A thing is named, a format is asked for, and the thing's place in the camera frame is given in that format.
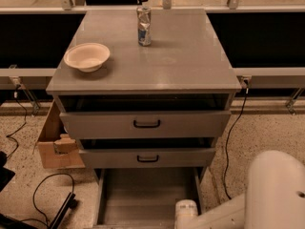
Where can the grey bottom drawer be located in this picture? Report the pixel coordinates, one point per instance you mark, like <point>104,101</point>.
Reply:
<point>143,198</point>

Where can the grey drawer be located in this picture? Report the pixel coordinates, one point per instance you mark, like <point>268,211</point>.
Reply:
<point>147,158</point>
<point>169,124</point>
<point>143,198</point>

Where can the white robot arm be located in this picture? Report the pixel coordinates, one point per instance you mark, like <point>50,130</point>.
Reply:
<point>274,199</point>

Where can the grey middle drawer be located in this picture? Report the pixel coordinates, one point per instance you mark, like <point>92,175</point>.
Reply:
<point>147,158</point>

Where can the grey top drawer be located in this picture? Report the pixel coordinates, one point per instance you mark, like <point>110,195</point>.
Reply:
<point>169,124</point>

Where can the grey drawer cabinet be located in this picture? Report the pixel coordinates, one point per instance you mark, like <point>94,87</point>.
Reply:
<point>182,70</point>

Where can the cardboard box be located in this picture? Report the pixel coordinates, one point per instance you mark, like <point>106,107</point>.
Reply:
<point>56,149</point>

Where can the black stand leg left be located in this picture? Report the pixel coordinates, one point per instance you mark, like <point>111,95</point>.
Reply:
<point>10,223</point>

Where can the white bowl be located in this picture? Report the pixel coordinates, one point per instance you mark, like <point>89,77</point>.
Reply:
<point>87,57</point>

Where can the silver blue drink can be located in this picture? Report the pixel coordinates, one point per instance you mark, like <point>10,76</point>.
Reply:
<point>144,26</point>

